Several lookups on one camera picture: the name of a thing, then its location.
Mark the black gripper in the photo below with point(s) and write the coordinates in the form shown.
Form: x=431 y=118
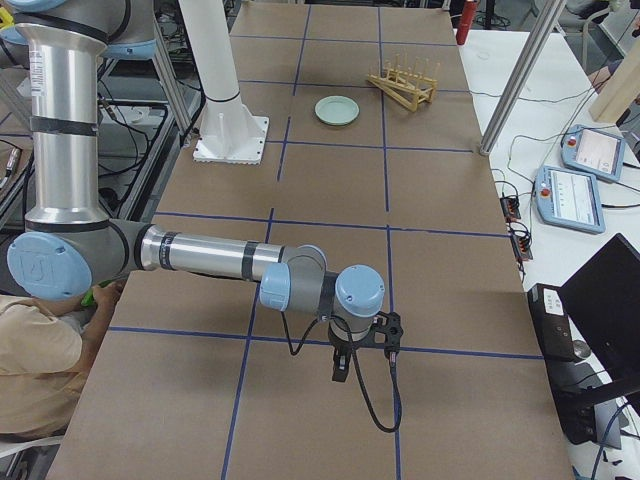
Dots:
x=344 y=346

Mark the light green plate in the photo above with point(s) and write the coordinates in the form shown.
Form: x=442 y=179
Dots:
x=336 y=110

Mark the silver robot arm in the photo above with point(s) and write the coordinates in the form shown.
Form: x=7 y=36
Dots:
x=70 y=243

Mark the black computer box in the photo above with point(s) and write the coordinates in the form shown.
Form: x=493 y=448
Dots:
x=552 y=327

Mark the orange black connector block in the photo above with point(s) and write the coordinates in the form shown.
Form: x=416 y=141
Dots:
x=510 y=205

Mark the black monitor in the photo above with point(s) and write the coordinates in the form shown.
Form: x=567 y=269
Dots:
x=602 y=300

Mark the near teach pendant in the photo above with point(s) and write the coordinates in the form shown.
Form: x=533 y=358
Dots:
x=569 y=199

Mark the teach pendant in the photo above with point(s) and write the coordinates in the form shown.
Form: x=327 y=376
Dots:
x=593 y=151
x=569 y=199

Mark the wooden dish rack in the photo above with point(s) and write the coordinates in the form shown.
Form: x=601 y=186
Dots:
x=410 y=84

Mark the person in beige shirt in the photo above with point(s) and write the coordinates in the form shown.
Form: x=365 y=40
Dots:
x=47 y=351

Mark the far teach pendant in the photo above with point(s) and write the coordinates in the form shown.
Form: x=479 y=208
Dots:
x=593 y=151

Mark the red cylinder bottle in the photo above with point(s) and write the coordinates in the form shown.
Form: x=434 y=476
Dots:
x=466 y=21

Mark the wooden beam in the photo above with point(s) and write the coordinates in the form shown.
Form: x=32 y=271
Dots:
x=616 y=91

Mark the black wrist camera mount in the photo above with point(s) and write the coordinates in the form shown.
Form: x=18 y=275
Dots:
x=387 y=332

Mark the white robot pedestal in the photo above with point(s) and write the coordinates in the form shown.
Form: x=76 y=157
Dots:
x=228 y=131

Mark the aluminium frame post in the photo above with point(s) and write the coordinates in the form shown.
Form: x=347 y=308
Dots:
x=527 y=59

